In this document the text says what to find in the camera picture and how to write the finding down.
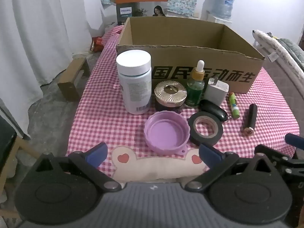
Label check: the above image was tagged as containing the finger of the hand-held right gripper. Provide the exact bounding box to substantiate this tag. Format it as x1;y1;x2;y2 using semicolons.
255;144;304;178
284;133;304;150

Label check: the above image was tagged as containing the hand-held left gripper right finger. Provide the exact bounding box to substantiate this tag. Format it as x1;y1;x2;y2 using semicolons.
184;143;273;193

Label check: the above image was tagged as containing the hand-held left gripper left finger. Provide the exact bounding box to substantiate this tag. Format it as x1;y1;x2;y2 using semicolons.
36;142;121;193

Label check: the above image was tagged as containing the black tape roll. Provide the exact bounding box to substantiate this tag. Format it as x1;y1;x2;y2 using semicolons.
187;111;224;147

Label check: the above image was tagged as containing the black key fob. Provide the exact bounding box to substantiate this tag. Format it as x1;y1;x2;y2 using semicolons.
199;99;232;123

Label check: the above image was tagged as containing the black lipstick tube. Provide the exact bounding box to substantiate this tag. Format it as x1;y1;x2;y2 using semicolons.
242;104;258;136

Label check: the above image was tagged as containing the purple plastic lid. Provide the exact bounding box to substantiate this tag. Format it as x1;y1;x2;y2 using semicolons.
144;111;191;157

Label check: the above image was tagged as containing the white charger plug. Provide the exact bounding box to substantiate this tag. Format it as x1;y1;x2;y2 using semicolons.
205;77;230;107

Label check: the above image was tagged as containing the green dropper bottle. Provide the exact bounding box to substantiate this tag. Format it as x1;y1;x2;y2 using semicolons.
185;60;206;107

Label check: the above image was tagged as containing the gold lid jar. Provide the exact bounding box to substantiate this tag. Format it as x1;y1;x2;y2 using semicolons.
154;80;186;113

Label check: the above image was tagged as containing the white plastic bottle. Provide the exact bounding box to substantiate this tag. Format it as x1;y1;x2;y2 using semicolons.
116;50;152;115

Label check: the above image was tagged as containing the brown cardboard box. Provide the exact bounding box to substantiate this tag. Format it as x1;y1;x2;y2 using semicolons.
116;17;266;94

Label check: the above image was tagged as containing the wooden stool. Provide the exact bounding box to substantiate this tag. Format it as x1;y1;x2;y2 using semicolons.
58;57;91;102

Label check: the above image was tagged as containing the grey green blanket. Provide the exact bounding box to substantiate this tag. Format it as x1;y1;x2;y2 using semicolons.
277;38;304;69

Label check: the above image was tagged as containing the black cushioned wooden chair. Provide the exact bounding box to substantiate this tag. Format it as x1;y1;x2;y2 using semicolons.
0;114;41;195

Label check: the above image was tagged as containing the red snack packet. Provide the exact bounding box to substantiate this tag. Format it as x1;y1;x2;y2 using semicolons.
90;36;104;52

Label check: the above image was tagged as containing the white curtain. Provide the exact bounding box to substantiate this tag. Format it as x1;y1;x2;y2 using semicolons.
0;0;105;140

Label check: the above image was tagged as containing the white water dispenser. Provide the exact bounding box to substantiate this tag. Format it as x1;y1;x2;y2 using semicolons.
201;13;233;24

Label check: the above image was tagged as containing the blue water jug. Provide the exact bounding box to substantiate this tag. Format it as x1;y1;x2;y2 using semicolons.
209;0;237;19

